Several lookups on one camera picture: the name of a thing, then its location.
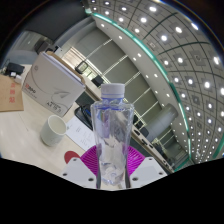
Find black box-shaped device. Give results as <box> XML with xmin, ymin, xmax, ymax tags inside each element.
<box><xmin>4</xmin><ymin>62</ymin><xmax>26</xmax><ymax>78</ymax></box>

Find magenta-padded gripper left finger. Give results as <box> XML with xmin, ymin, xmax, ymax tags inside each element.
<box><xmin>61</xmin><ymin>145</ymin><xmax>102</xmax><ymax>190</ymax></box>

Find white printed paper sheet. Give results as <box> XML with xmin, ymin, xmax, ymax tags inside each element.
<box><xmin>65</xmin><ymin>115</ymin><xmax>98</xmax><ymax>153</ymax></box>

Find flat round red coaster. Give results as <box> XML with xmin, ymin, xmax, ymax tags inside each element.
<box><xmin>63</xmin><ymin>150</ymin><xmax>81</xmax><ymax>165</ymax></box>

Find white paper ream box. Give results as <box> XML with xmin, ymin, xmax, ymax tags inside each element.
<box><xmin>21</xmin><ymin>50</ymin><xmax>86</xmax><ymax>118</ymax></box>

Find white ceramic mug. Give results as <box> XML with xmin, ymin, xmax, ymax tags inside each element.
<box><xmin>39</xmin><ymin>114</ymin><xmax>68</xmax><ymax>148</ymax></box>

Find black desk telephone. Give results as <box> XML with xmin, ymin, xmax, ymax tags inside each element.
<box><xmin>73</xmin><ymin>103</ymin><xmax>95</xmax><ymax>131</ymax></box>

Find round ceiling lights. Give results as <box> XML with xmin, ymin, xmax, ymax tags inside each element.
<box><xmin>89</xmin><ymin>0</ymin><xmax>224</xmax><ymax>158</ymax></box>

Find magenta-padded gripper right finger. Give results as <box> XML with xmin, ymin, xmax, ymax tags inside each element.
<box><xmin>124</xmin><ymin>145</ymin><xmax>168</xmax><ymax>190</ymax></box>

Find old grey monitor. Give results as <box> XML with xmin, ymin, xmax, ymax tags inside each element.
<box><xmin>34</xmin><ymin>39</ymin><xmax>54</xmax><ymax>54</ymax></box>

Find clear plastic water bottle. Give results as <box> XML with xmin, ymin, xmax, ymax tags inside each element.
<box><xmin>90</xmin><ymin>83</ymin><xmax>135</xmax><ymax>187</ymax></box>

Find flat brown cardboard piece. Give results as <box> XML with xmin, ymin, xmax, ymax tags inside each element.
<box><xmin>0</xmin><ymin>73</ymin><xmax>25</xmax><ymax>113</ymax></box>

